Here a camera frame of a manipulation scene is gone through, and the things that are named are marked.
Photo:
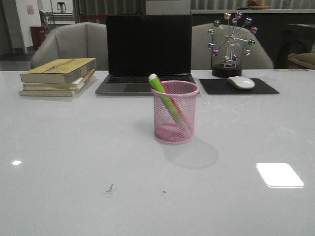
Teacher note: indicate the pink highlighter pen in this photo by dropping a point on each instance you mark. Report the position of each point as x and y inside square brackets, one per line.
[171, 104]

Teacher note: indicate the green highlighter pen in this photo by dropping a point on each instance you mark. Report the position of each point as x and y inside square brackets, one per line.
[154, 84]

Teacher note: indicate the pink mesh pen holder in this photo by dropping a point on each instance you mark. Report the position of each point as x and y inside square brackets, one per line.
[165, 128]

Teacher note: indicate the black mouse pad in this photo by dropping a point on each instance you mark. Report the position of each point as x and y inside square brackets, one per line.
[221, 86]

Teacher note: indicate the grey open laptop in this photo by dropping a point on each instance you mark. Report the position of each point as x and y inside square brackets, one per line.
[139, 45]

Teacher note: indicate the ferris wheel desk ornament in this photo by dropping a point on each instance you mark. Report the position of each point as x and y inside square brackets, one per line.
[230, 38]

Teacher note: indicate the middle cream book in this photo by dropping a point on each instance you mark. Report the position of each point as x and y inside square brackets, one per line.
[76, 85]

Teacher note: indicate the white computer mouse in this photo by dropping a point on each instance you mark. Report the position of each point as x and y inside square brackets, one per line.
[240, 82]

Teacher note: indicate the right grey armchair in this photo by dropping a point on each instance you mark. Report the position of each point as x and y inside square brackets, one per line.
[253, 57]

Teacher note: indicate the grey armchair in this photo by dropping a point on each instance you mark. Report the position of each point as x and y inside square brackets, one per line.
[253, 57]
[80, 40]

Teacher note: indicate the left grey armchair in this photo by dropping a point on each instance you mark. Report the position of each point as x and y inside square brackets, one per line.
[80, 40]

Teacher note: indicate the white box behind laptop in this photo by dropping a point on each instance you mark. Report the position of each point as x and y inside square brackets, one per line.
[167, 7]

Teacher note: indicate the top yellow book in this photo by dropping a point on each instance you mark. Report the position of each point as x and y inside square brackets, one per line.
[59, 71]

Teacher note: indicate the yellow book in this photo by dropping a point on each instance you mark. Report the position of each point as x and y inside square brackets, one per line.
[59, 71]
[52, 93]

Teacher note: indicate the bottom yellow book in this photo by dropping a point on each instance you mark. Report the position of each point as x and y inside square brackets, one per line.
[52, 93]

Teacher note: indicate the red bin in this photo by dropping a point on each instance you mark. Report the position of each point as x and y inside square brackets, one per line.
[38, 36]

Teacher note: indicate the fruit bowl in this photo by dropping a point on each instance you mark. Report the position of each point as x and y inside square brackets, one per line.
[255, 5]

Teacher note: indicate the tan cushion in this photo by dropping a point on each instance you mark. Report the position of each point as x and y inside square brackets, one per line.
[304, 60]

